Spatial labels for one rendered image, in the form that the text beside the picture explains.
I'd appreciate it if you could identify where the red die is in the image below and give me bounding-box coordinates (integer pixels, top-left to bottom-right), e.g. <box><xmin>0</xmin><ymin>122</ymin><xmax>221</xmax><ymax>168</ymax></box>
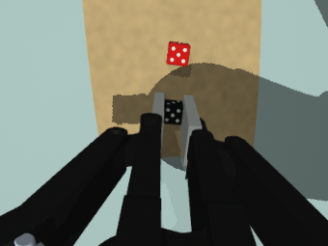
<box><xmin>166</xmin><ymin>41</ymin><xmax>191</xmax><ymax>67</ymax></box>

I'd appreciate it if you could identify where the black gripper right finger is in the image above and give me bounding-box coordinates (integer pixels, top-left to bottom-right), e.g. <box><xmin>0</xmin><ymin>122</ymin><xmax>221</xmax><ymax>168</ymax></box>
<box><xmin>180</xmin><ymin>95</ymin><xmax>328</xmax><ymax>246</ymax></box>

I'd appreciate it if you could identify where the black die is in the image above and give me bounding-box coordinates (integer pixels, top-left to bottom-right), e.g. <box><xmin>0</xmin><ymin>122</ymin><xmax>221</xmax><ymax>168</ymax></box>
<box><xmin>164</xmin><ymin>99</ymin><xmax>183</xmax><ymax>125</ymax></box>

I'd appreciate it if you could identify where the tan mat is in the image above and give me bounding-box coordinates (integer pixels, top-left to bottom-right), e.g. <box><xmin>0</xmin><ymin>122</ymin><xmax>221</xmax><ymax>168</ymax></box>
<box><xmin>82</xmin><ymin>0</ymin><xmax>261</xmax><ymax>147</ymax></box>

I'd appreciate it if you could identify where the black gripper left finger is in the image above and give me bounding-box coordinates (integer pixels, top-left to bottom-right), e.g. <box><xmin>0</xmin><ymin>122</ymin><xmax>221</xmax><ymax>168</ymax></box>
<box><xmin>0</xmin><ymin>93</ymin><xmax>165</xmax><ymax>246</ymax></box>

